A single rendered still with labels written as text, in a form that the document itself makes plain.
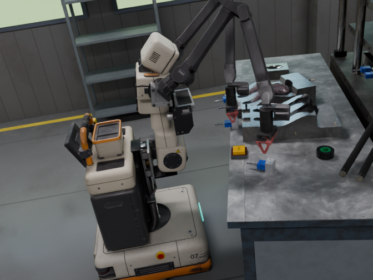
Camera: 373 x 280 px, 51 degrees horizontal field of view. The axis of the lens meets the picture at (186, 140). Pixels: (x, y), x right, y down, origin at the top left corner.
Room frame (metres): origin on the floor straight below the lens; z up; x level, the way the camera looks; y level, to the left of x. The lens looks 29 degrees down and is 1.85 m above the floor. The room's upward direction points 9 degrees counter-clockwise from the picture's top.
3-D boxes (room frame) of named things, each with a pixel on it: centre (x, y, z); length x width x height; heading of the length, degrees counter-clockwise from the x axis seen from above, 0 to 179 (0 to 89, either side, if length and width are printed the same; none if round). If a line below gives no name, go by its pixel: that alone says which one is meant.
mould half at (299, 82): (2.25, -0.55, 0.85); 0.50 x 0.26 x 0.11; 96
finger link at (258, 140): (1.49, -0.34, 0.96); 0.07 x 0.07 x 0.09; 59
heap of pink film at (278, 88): (2.24, -0.55, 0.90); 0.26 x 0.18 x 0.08; 96
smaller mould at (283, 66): (2.68, -0.70, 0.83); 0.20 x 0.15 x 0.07; 79
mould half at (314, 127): (1.88, -0.57, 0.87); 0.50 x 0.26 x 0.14; 79
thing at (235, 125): (1.99, -0.24, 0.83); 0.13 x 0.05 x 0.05; 81
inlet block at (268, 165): (1.53, -0.32, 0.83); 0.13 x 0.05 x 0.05; 60
